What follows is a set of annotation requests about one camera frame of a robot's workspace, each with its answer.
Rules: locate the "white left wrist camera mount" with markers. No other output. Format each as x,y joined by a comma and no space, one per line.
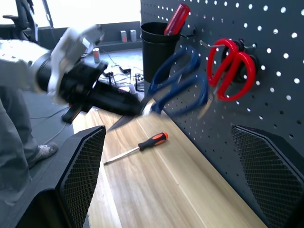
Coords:
69,45

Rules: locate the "black pegboard hook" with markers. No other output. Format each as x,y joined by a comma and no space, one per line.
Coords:
188,34

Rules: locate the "silver pegboard hook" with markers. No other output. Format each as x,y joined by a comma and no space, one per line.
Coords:
209,44

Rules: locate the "black office chair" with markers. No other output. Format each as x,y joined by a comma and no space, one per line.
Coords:
23,16

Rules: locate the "dark grey pegboard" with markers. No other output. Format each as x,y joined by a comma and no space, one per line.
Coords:
261,114

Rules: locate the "black plastic cup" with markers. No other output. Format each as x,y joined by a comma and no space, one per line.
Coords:
152,31

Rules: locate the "small grey red can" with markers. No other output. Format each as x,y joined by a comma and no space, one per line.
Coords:
96,55

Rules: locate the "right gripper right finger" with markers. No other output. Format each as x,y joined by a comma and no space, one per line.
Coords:
273,171

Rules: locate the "black cup holder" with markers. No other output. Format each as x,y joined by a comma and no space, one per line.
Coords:
154,59

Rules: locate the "small white bottle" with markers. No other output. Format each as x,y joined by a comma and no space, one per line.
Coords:
133,90

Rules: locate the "small grey canister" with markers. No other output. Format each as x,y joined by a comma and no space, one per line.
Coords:
123,36
133,35

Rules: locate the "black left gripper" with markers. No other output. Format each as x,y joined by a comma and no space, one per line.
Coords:
78,80

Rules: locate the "person leg grey trousers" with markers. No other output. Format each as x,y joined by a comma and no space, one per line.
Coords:
14,142

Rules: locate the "grey sneaker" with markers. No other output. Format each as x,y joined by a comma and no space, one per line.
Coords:
44,150

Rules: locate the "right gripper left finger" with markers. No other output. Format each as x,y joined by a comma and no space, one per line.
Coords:
78,166

